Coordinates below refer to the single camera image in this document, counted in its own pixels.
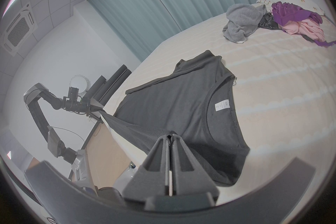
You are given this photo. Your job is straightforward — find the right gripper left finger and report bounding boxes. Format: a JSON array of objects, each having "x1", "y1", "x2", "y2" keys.
[{"x1": 123, "y1": 134, "x2": 172, "y2": 204}]

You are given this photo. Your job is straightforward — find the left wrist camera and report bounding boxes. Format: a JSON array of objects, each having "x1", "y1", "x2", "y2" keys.
[{"x1": 68, "y1": 86, "x2": 80, "y2": 100}]

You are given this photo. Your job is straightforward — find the black glossy garment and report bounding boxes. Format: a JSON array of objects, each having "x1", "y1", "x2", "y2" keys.
[{"x1": 258, "y1": 12, "x2": 282, "y2": 30}]

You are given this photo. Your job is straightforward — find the round white framed mirror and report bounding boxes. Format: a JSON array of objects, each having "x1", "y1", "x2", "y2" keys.
[{"x1": 69, "y1": 75, "x2": 88, "y2": 94}]

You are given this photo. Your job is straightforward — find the black cable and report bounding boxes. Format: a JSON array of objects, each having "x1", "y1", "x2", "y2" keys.
[{"x1": 48, "y1": 126, "x2": 85, "y2": 142}]

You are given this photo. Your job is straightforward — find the black chest of drawers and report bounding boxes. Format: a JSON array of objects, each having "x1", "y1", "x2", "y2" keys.
[{"x1": 86, "y1": 65, "x2": 132, "y2": 109}]

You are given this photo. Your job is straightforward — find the ceiling air conditioner vent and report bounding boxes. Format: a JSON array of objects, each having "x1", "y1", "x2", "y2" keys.
[{"x1": 0, "y1": 2, "x2": 40, "y2": 57}]

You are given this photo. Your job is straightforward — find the black T-shirt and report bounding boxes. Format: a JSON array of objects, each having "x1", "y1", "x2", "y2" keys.
[{"x1": 101, "y1": 50, "x2": 251, "y2": 187}]

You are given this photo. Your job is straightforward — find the pink garment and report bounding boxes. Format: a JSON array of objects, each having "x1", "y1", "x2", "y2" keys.
[{"x1": 282, "y1": 20, "x2": 326, "y2": 42}]

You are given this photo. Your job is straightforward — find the purple garment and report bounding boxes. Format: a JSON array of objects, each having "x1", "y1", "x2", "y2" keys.
[{"x1": 271, "y1": 1, "x2": 336, "y2": 47}]

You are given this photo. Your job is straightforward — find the bed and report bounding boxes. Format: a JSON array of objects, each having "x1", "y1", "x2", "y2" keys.
[{"x1": 105, "y1": 0, "x2": 336, "y2": 205}]

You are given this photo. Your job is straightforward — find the grey garment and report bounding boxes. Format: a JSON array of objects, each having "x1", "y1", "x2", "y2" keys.
[{"x1": 223, "y1": 3, "x2": 268, "y2": 43}]

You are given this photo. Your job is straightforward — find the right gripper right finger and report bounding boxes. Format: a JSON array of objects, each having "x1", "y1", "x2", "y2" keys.
[{"x1": 172, "y1": 134, "x2": 219, "y2": 204}]

